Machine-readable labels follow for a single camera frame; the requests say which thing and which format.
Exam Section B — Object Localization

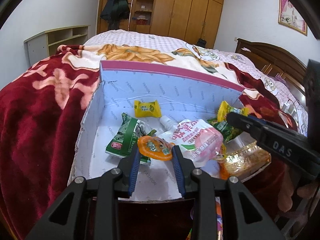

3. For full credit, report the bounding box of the pink white peach pouch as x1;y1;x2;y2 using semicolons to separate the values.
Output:
159;116;223;167

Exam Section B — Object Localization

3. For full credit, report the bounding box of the orange jelly cup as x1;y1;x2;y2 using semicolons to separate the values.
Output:
137;135;175;161

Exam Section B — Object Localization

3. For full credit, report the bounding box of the yellow green snack packet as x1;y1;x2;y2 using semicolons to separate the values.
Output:
207;100;251;144

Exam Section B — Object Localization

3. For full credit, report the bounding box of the orange noodle snack packet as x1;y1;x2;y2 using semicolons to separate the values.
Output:
219;142;271;182

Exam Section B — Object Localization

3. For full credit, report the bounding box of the yellow candy packet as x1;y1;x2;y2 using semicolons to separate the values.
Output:
134;100;162;118

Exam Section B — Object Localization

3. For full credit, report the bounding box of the right hand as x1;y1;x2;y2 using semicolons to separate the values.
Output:
277;164;320;213

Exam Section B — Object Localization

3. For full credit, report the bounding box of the white cardboard box pink rim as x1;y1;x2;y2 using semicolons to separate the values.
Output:
68;60;272;203

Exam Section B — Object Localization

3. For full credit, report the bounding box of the wooden headboard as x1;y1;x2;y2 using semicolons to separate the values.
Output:
235;38;306;95

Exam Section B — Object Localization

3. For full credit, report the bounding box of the red floral blanket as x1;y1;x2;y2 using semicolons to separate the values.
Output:
1;42;297;239

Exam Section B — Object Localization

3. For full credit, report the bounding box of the grey low shelf unit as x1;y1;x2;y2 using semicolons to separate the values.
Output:
24;25;89;65

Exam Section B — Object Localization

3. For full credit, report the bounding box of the wooden wardrobe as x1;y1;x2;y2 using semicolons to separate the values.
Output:
98;0;224;49

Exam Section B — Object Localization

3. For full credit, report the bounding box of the dark hanging jacket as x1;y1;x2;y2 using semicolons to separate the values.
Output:
100;0;130;30

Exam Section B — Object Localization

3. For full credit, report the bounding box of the framed wall picture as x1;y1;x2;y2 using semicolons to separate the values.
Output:
278;0;308;36

